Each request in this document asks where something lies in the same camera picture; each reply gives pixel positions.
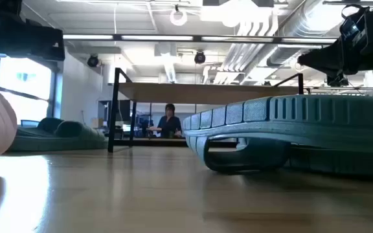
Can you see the teal slide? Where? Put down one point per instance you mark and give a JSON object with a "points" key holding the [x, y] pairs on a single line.
{"points": [[342, 161], [270, 110]]}

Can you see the silver ventilation duct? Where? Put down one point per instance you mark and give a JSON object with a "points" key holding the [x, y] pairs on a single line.
{"points": [[303, 22]]}

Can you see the black ceiling spotlight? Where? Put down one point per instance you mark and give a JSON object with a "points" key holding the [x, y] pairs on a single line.
{"points": [[93, 61], [199, 57]]}

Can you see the wooden shelf with black frame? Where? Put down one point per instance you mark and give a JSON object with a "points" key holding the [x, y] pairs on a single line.
{"points": [[189, 94]]}

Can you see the person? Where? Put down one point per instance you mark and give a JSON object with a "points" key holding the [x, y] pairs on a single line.
{"points": [[170, 124]]}

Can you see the linear ceiling light fixture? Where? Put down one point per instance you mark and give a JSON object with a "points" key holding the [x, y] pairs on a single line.
{"points": [[157, 37]]}

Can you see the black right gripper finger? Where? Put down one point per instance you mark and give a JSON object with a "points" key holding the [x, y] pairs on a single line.
{"points": [[330, 52], [329, 66]]}

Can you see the dark green slide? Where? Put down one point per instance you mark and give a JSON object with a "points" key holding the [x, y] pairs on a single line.
{"points": [[49, 124], [76, 136]]}

